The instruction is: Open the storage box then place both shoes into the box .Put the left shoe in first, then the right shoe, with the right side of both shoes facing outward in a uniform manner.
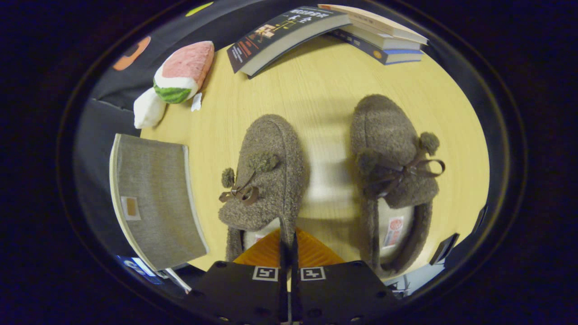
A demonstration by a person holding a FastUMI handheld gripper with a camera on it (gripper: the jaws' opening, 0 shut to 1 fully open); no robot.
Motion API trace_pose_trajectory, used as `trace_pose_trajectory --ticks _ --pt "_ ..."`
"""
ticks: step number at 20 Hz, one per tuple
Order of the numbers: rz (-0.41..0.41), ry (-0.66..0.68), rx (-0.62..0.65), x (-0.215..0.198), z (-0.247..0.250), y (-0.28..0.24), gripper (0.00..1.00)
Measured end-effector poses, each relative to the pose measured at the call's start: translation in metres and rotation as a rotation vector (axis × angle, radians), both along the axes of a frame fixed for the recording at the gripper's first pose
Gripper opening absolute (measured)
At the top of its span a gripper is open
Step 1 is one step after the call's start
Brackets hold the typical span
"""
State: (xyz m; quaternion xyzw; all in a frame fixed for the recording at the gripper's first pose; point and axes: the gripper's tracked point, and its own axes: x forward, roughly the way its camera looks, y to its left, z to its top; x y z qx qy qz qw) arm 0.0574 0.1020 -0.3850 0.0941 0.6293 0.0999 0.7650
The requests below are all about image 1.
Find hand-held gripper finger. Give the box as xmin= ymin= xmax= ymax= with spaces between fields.
xmin=187 ymin=230 xmax=290 ymax=325
xmin=289 ymin=228 xmax=399 ymax=325

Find brown fuzzy shoe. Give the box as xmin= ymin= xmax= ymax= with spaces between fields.
xmin=218 ymin=114 xmax=310 ymax=263
xmin=350 ymin=94 xmax=446 ymax=277

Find grey fabric storage box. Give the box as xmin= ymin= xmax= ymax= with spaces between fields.
xmin=109 ymin=133 xmax=210 ymax=272

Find white flat object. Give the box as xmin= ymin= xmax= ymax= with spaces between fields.
xmin=163 ymin=269 xmax=192 ymax=294

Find blue printed packet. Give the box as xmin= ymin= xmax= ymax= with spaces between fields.
xmin=115 ymin=255 xmax=163 ymax=286

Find black flat object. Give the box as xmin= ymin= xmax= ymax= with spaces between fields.
xmin=429 ymin=232 xmax=460 ymax=266

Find white plush toy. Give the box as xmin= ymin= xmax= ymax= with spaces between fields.
xmin=133 ymin=87 xmax=167 ymax=130

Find watermelon slice plush toy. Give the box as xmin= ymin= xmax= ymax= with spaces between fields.
xmin=153 ymin=41 xmax=215 ymax=112

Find blue cover book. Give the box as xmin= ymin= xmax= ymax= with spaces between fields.
xmin=327 ymin=29 xmax=424 ymax=66

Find black cover book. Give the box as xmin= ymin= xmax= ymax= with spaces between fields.
xmin=227 ymin=5 xmax=352 ymax=76

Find white cover book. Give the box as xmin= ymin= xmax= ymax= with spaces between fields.
xmin=340 ymin=23 xmax=423 ymax=51

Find beige cover book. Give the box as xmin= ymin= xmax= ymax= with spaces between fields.
xmin=317 ymin=4 xmax=429 ymax=46

